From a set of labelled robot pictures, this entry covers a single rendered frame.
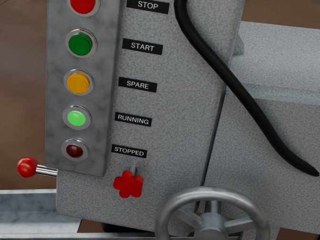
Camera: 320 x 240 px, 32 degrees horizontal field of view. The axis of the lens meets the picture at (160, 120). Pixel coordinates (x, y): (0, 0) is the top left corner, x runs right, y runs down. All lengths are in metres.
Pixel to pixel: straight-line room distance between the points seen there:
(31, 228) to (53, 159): 0.32
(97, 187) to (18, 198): 0.31
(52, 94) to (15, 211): 0.45
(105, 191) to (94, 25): 0.26
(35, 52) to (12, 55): 0.14
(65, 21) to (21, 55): 2.84
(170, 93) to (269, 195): 0.21
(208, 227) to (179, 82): 0.19
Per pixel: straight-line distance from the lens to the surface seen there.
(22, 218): 1.07
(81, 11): 0.61
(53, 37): 0.65
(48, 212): 1.06
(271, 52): 0.76
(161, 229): 0.74
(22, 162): 0.83
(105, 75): 0.65
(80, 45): 0.63
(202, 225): 0.73
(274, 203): 0.79
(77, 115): 0.68
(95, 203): 0.80
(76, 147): 0.71
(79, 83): 0.66
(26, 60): 3.43
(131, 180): 0.71
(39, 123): 2.90
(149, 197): 0.78
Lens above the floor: 1.73
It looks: 35 degrees down
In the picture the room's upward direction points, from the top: 9 degrees clockwise
